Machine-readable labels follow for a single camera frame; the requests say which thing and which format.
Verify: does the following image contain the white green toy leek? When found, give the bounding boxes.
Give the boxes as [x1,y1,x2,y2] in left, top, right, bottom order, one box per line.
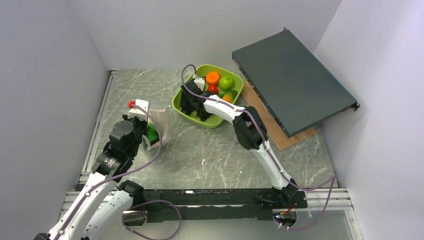
[141,121,160,151]

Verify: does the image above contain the clear zip top bag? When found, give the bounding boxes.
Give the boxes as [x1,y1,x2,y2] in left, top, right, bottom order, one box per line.
[141,108,171,152]

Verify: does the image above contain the green plastic tray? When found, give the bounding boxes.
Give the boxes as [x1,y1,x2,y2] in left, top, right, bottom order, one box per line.
[171,64,244,129]

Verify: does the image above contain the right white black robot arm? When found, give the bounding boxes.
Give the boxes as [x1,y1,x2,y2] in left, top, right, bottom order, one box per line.
[181,80,298,208]

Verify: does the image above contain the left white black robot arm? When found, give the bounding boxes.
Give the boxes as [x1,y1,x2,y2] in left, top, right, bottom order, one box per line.
[35,113,148,240]

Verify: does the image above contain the black toy grapes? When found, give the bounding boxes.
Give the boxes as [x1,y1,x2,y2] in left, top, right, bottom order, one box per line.
[197,111,212,122]

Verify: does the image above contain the red toy pepper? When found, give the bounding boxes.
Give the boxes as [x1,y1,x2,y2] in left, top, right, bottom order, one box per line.
[207,84,219,95]

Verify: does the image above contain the orange toy fruit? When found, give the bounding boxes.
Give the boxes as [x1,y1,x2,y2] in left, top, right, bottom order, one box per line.
[205,71,221,86]

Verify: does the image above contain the yellow green toy mango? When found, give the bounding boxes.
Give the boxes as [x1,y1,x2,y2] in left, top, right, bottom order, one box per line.
[220,89,239,104]

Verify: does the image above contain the green toy apple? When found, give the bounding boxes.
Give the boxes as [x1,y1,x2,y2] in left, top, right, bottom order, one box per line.
[218,76,234,91]

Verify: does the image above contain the brown wooden board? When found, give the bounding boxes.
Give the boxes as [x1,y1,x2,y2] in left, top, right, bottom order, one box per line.
[241,81,317,151]

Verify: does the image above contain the dark rack server chassis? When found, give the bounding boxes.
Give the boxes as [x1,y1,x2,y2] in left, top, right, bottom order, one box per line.
[231,28,360,138]

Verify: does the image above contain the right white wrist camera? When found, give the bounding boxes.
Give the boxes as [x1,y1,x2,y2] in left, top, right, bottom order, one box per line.
[193,76,206,92]

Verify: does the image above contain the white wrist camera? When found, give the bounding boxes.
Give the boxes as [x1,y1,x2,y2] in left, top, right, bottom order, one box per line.
[193,76,206,92]
[127,99,150,121]

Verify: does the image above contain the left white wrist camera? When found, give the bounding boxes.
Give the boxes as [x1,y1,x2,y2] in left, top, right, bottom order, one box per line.
[127,99,150,121]

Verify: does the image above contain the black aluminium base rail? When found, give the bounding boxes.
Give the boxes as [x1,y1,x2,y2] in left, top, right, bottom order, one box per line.
[61,188,354,229]

